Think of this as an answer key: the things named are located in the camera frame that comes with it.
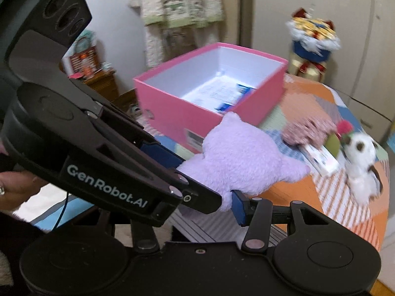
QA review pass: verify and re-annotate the white printed paper sheet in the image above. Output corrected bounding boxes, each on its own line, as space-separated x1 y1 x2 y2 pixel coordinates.
182 77 257 112

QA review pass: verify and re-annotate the black cable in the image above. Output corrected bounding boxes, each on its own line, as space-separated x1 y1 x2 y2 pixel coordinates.
54 191 69 232

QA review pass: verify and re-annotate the pink floral cloth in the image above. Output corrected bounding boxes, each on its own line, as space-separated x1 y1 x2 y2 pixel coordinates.
282 115 337 147

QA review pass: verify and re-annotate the purple plush toy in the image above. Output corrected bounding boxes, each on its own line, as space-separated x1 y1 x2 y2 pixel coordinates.
177 111 311 213

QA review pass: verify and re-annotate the pink cardboard box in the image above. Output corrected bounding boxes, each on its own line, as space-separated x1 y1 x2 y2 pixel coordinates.
133 42 289 155

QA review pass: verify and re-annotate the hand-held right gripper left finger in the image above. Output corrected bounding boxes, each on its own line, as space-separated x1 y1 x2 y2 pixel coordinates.
129 217 161 252

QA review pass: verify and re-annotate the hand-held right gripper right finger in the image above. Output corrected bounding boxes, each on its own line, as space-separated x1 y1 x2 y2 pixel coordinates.
231 189 336 252

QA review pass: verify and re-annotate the cream knitted hanging garment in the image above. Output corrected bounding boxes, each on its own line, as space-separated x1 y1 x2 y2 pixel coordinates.
128 0 223 68

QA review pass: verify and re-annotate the pink pompom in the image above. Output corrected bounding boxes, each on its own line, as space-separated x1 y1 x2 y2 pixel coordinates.
336 120 355 139

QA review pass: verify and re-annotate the gold satin gift box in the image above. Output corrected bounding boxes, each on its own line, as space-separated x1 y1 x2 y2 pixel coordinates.
288 52 329 81

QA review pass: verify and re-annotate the patchwork blanket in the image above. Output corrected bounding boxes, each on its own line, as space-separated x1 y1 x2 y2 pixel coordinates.
31 74 391 253

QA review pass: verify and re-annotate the red desk ornament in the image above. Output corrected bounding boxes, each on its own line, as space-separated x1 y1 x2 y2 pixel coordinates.
68 31 99 79

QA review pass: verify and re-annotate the wooden nightstand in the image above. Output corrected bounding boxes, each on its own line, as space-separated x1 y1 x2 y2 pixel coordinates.
62 68 119 102

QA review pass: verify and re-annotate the green egg-shaped sponge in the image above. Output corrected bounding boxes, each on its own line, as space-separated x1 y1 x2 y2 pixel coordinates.
325 132 341 158

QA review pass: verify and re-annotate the person's left hand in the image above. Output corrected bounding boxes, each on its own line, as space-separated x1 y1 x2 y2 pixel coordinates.
0 171 47 206

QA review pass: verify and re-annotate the blue wrapped flower bouquet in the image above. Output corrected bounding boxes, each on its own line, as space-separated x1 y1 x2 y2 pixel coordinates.
285 8 341 65

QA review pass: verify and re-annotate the white sheep plush toy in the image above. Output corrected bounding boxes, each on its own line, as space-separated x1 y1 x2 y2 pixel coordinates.
338 131 385 205

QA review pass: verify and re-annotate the beige wardrobe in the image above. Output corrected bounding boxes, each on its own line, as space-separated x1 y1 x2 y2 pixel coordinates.
241 0 395 148

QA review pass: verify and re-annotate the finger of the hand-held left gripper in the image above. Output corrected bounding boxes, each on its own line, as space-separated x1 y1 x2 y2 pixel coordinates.
92 123 223 215
89 94 186 171

